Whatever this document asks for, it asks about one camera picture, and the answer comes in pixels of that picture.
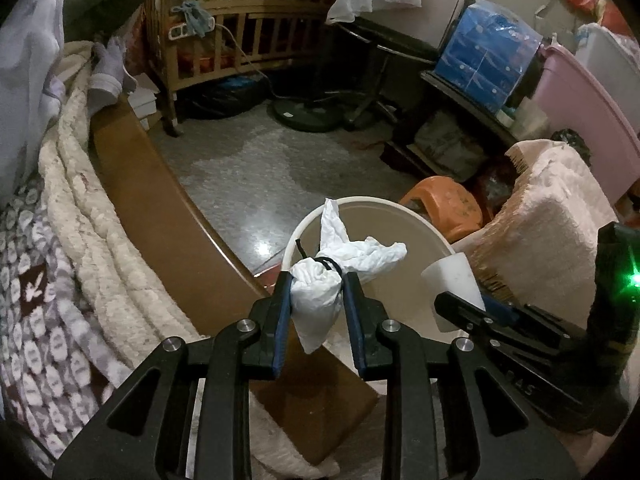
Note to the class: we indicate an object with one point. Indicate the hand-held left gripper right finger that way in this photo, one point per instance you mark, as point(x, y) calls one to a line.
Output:
point(352, 330)

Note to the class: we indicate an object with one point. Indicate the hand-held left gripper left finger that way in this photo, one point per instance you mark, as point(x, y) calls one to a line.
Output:
point(281, 330)

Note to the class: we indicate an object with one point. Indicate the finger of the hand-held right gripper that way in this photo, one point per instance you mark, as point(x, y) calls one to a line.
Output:
point(462, 317)
point(505, 310)

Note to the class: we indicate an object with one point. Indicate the white paper cup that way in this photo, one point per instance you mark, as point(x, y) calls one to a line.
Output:
point(457, 277)

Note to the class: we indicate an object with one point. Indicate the black elastic band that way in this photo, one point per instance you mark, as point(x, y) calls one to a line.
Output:
point(327, 261)

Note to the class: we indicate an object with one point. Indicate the white plastic bucket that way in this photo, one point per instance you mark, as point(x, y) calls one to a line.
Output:
point(395, 220)

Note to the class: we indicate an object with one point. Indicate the pink fluffy towel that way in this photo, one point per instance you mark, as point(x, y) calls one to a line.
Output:
point(545, 220)

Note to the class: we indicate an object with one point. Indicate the orange plastic stool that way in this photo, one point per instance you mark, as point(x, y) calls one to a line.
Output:
point(450, 202)

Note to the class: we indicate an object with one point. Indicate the grey bag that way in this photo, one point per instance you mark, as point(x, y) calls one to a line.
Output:
point(447, 145)

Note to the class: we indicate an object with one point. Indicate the black plastic bag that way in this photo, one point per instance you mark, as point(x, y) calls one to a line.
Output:
point(572, 142)

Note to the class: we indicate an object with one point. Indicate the white plastic container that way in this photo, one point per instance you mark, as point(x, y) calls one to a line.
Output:
point(530, 117)

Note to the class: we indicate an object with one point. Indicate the black low shelf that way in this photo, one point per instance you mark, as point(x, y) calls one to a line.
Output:
point(465, 105)

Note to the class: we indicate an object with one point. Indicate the black round fan base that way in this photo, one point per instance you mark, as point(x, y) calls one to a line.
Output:
point(305, 112)

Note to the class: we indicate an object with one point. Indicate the black stand base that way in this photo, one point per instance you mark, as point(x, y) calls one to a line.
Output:
point(367, 110)

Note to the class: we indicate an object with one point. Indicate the cream fluffy blanket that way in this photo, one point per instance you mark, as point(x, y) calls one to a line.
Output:
point(95, 210)

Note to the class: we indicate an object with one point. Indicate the pink plastic tub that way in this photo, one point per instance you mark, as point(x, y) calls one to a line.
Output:
point(580, 95)

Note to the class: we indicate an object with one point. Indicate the brown white patterned blanket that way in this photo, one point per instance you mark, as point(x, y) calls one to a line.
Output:
point(40, 330)

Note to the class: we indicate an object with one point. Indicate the blue tissue pack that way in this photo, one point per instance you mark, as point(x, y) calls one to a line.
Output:
point(487, 55)

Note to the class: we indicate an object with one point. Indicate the white cardboard boxes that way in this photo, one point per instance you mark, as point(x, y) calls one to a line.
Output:
point(145, 100)

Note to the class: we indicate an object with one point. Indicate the translucent storage box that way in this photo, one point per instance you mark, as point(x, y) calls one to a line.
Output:
point(605, 52)

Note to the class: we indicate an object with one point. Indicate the black side table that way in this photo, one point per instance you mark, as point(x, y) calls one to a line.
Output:
point(400, 37)

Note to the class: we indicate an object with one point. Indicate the white power strip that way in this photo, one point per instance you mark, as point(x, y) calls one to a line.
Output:
point(177, 32)

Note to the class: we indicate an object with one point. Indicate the wooden baby crib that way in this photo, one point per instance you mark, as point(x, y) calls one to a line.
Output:
point(250, 15)

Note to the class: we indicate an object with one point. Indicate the teal cloth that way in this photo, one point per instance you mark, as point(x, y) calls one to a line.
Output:
point(196, 17)

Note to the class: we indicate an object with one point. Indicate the green pillow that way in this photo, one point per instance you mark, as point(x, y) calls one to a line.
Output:
point(110, 2)

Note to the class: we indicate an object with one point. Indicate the pale lavender sheet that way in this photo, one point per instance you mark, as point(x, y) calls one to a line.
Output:
point(30, 45)

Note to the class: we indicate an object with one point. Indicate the brown wooden bed frame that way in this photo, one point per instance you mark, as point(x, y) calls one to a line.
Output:
point(165, 185)

